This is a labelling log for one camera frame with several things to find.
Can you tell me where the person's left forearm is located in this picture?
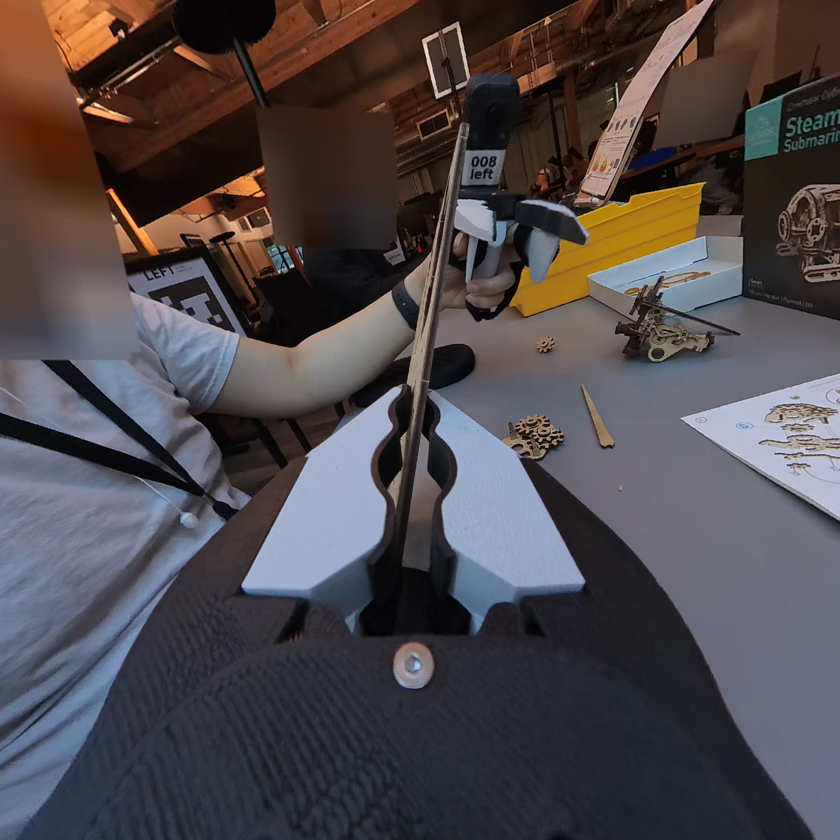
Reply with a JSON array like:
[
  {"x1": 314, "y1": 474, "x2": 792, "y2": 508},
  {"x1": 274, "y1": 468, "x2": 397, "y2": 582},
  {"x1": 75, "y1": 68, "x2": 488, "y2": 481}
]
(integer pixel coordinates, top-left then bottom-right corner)
[{"x1": 197, "y1": 262, "x2": 427, "y2": 421}]

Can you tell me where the wooden parts sheet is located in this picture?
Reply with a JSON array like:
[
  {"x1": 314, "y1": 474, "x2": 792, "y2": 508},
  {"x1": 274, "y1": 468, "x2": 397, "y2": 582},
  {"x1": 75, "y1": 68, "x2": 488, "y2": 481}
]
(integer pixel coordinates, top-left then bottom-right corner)
[
  {"x1": 622, "y1": 268, "x2": 713, "y2": 296},
  {"x1": 384, "y1": 121, "x2": 473, "y2": 595}
]

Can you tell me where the person's left hand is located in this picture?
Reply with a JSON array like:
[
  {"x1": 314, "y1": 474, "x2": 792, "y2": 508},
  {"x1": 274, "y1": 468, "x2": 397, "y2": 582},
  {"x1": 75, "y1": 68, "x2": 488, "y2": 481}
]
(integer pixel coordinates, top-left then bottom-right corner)
[{"x1": 420, "y1": 233, "x2": 522, "y2": 312}]

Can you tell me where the white instruction booklet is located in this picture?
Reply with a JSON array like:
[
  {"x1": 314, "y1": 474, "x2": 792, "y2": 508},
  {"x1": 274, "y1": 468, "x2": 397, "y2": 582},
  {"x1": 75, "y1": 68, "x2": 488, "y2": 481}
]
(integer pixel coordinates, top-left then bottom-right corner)
[{"x1": 680, "y1": 373, "x2": 840, "y2": 522}]

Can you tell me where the grey desk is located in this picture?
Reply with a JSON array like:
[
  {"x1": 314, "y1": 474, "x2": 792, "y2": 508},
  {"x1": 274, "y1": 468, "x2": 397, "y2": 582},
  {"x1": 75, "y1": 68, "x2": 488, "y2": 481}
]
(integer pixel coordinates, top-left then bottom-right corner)
[{"x1": 341, "y1": 289, "x2": 840, "y2": 840}]

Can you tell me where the pointed wooden stick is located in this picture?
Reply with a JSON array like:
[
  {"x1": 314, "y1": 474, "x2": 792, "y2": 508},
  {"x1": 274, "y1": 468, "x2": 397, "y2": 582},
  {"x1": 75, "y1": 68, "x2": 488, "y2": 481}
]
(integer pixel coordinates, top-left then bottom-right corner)
[{"x1": 580, "y1": 384, "x2": 616, "y2": 451}]

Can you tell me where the black lanyard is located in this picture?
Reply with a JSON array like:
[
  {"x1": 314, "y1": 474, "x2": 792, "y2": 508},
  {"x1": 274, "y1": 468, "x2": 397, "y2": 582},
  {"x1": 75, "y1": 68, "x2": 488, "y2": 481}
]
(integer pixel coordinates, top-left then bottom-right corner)
[{"x1": 0, "y1": 360, "x2": 238, "y2": 522}]

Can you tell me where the black and white marker sign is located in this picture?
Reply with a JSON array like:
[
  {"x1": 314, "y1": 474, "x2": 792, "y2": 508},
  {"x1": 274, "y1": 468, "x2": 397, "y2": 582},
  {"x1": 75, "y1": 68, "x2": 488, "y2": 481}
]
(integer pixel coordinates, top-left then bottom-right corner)
[{"x1": 125, "y1": 252, "x2": 253, "y2": 339}]

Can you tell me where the wooden document stand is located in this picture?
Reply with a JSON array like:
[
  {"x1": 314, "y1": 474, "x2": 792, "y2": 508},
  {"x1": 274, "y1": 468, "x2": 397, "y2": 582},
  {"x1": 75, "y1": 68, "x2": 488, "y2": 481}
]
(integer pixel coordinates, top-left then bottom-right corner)
[{"x1": 576, "y1": 0, "x2": 716, "y2": 211}]

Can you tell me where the wooden mechanical model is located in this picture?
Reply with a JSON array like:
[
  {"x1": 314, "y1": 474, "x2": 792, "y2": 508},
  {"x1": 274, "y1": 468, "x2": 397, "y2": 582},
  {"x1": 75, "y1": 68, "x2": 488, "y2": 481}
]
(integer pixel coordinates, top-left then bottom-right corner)
[{"x1": 613, "y1": 276, "x2": 742, "y2": 364}]

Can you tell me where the black wristband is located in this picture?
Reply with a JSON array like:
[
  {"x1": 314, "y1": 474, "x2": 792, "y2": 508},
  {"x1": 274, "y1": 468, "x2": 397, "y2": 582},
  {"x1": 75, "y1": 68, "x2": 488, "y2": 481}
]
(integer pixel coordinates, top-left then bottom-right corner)
[{"x1": 392, "y1": 279, "x2": 422, "y2": 330}]

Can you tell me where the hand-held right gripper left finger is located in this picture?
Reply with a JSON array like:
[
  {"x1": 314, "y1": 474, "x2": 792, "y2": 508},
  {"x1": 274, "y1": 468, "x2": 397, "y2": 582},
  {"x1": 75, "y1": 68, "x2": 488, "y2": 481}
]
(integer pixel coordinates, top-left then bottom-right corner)
[{"x1": 241, "y1": 386, "x2": 411, "y2": 630}]

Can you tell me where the black kit box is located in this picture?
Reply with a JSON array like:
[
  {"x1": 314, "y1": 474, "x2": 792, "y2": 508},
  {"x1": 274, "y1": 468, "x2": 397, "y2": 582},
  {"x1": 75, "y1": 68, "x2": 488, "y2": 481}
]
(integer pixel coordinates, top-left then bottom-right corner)
[{"x1": 742, "y1": 73, "x2": 840, "y2": 321}]

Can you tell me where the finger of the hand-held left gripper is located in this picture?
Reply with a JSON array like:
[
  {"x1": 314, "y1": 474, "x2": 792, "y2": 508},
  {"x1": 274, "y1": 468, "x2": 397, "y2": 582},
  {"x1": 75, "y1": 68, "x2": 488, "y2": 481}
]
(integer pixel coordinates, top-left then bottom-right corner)
[
  {"x1": 455, "y1": 199, "x2": 509, "y2": 242},
  {"x1": 515, "y1": 199, "x2": 590, "y2": 245}
]

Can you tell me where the person's grey shirt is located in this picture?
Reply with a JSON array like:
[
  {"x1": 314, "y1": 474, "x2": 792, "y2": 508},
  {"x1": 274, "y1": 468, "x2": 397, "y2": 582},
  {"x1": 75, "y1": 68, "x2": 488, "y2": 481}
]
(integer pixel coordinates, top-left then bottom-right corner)
[{"x1": 0, "y1": 292, "x2": 253, "y2": 840}]

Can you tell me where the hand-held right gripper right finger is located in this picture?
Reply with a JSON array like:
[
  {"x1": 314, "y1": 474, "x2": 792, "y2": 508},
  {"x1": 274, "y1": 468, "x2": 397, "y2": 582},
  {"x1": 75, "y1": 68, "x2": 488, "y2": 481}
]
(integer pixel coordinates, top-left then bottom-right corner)
[{"x1": 427, "y1": 390, "x2": 586, "y2": 623}]

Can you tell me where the white cardboard tray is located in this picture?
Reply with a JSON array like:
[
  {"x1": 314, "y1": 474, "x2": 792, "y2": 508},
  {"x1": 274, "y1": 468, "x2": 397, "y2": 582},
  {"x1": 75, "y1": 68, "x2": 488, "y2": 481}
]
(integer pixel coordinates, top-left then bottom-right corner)
[{"x1": 587, "y1": 235, "x2": 746, "y2": 315}]

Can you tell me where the wooden gear plate assembly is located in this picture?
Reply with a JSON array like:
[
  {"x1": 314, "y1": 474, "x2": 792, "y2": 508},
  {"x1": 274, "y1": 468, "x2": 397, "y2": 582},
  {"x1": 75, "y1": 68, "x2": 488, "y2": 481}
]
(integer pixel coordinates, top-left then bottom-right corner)
[{"x1": 502, "y1": 413, "x2": 565, "y2": 460}]

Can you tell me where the yellow plastic bin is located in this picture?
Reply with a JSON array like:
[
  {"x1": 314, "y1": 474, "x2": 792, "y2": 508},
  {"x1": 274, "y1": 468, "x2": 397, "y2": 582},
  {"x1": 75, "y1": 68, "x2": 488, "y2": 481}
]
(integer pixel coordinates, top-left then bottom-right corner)
[{"x1": 508, "y1": 182, "x2": 706, "y2": 318}]

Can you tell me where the black fuzzy ball on pole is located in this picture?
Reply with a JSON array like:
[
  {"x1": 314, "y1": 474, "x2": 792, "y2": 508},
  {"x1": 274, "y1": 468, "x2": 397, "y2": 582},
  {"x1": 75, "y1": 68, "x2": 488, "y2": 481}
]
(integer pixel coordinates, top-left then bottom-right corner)
[{"x1": 172, "y1": 0, "x2": 278, "y2": 109}]

